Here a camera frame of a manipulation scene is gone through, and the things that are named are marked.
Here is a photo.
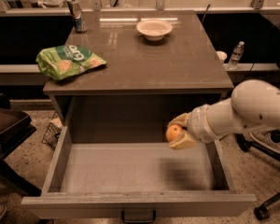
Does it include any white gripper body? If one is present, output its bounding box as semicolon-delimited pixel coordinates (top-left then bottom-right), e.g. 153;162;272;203
187;104;223;143

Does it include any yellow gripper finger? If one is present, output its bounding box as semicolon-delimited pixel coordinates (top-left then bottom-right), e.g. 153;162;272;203
169;131;198;149
167;113;190;128

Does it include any orange fruit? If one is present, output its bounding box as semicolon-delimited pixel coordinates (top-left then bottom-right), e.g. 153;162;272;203
165;124;183;142

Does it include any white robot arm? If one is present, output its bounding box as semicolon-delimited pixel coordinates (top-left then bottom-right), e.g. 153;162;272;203
168;79;280;149

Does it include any grey counter cabinet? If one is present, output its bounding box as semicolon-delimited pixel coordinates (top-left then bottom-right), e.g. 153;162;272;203
44;11;233;118

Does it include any grey open top drawer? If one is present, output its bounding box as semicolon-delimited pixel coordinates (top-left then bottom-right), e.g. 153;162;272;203
21;94;258;219

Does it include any white paper cup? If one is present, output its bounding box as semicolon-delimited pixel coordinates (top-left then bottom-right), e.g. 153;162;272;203
217;50;227;63

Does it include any grey sneaker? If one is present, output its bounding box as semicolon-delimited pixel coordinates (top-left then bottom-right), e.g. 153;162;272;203
249;130;280;154

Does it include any clear plastic water bottle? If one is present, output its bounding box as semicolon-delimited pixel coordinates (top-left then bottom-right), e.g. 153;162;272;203
227;41;245;70

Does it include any white bowl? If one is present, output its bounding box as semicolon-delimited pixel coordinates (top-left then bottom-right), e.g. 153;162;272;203
136;20;173;41

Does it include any black rolling stand base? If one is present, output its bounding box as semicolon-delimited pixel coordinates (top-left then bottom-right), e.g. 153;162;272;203
234;133;280;221

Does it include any green chip bag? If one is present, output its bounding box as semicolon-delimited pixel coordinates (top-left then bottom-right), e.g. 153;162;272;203
35;45;106;81

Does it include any silver drink can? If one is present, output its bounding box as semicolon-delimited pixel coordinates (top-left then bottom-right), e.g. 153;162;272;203
66;0;87;33

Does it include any dark chair at left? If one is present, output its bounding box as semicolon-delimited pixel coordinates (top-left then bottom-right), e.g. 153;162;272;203
0;93;41;196

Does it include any black drawer handle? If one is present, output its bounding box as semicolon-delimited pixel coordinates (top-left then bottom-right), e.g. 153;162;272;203
120;210;157;224

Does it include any wire basket on floor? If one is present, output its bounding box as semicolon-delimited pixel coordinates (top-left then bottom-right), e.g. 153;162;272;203
42;113;63;150

